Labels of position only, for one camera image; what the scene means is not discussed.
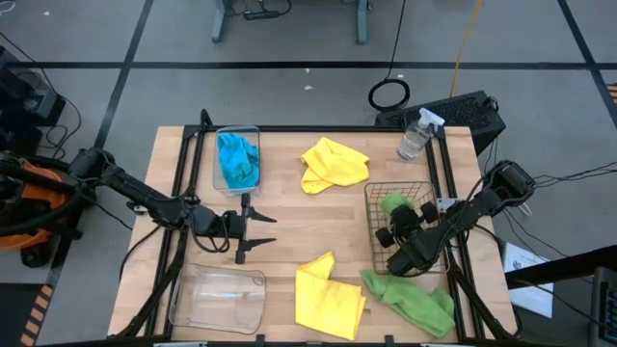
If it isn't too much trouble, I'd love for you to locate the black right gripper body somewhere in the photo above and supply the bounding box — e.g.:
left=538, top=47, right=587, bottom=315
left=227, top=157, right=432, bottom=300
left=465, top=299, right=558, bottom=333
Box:
left=374, top=200, right=441, bottom=250

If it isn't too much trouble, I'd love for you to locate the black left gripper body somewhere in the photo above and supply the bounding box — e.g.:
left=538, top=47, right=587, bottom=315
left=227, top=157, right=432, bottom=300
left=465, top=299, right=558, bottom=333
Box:
left=195, top=192, right=253, bottom=265

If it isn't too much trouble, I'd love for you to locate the green microfiber towel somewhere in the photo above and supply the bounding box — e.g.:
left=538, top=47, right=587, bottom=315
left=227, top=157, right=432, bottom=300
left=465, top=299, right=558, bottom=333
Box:
left=379, top=191, right=416, bottom=216
left=360, top=268, right=456, bottom=338

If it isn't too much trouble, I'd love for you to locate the yellow microfiber towel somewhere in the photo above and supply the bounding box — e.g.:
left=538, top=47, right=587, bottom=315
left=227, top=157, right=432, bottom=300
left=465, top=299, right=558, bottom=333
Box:
left=294, top=250, right=367, bottom=341
left=300, top=136, right=371, bottom=196

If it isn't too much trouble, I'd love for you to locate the wide clear plastic bin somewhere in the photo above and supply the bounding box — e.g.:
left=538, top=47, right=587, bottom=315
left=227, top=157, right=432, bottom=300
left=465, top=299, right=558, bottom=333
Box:
left=168, top=262, right=268, bottom=335

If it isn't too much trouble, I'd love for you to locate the clear spray bottle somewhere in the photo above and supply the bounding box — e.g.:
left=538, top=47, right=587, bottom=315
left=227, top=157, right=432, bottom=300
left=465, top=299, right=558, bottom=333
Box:
left=395, top=107, right=446, bottom=161

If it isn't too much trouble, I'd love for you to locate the narrow clear plastic bin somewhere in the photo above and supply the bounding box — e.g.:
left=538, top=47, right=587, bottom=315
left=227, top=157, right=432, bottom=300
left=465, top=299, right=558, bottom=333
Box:
left=212, top=124, right=262, bottom=197

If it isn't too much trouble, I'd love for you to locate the black computer case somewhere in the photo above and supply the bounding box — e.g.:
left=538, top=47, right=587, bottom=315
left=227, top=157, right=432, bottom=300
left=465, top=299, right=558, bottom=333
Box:
left=374, top=90, right=507, bottom=156

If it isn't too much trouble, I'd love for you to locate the white paper sheet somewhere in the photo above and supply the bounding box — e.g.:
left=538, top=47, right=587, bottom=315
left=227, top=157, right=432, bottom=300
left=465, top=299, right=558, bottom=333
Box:
left=502, top=242, right=555, bottom=319

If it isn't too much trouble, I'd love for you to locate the black metal beam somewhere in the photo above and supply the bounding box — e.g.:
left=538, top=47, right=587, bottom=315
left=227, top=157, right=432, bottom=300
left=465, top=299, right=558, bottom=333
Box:
left=504, top=244, right=617, bottom=290

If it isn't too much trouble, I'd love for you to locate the grey desk leg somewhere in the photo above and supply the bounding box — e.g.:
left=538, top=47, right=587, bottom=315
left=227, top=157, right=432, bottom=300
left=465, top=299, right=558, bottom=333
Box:
left=211, top=0, right=232, bottom=44
left=355, top=0, right=372, bottom=45

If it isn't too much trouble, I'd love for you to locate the black power strip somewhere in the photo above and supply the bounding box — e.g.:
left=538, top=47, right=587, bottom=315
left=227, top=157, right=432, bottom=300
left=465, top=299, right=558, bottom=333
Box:
left=243, top=9, right=281, bottom=21

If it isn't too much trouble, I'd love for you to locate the grey keypad device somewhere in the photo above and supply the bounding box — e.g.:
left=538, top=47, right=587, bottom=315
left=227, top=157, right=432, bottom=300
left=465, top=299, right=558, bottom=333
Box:
left=588, top=266, right=617, bottom=347

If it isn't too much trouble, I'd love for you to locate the orange vacuum cleaner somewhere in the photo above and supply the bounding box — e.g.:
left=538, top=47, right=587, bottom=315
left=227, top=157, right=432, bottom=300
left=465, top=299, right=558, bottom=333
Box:
left=0, top=148, right=88, bottom=269

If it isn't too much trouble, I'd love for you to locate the black mat with striped edge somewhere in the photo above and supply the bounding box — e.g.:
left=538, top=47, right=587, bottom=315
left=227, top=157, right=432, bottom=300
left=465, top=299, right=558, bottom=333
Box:
left=0, top=281, right=55, bottom=347

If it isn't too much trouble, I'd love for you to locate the black equipment case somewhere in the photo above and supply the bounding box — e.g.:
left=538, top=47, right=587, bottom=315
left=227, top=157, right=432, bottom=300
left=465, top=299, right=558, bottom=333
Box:
left=0, top=45, right=67, bottom=155

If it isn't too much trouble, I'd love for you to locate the metal wire basket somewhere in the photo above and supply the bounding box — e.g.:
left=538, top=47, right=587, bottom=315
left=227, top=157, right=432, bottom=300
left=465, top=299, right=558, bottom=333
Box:
left=363, top=180, right=449, bottom=277

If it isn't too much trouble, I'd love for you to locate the black table frame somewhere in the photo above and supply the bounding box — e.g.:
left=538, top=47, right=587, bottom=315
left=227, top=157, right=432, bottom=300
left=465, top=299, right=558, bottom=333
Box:
left=115, top=109, right=522, bottom=341

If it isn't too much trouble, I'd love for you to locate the black coiled cable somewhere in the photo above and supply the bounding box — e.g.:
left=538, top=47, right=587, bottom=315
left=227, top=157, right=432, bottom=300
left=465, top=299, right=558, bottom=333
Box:
left=367, top=0, right=412, bottom=113

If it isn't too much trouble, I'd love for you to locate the yellow cable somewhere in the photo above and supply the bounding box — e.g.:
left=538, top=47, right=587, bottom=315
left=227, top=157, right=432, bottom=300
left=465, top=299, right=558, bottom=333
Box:
left=449, top=0, right=484, bottom=97

